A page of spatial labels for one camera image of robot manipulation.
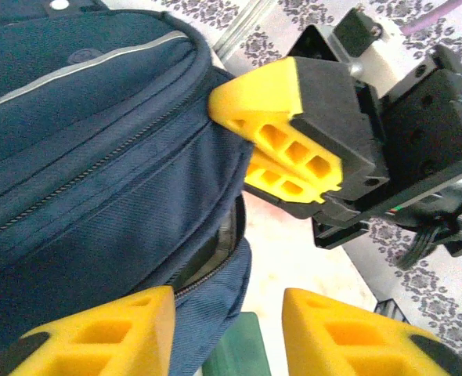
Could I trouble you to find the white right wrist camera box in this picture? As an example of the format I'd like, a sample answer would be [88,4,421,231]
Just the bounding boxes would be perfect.
[289,7,402,93]

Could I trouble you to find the navy blue student backpack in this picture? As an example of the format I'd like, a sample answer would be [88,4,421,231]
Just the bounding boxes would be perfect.
[0,0,254,376]

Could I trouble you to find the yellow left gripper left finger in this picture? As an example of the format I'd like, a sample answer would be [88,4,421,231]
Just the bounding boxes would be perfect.
[9,284,176,376]

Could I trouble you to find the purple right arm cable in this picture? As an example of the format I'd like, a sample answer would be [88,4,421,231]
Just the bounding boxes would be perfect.
[401,0,462,35]

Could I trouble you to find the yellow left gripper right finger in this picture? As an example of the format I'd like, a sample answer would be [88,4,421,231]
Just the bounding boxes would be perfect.
[283,287,462,376]

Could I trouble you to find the dark green pencil case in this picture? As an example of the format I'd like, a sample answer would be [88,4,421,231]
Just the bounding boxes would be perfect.
[201,311,272,376]

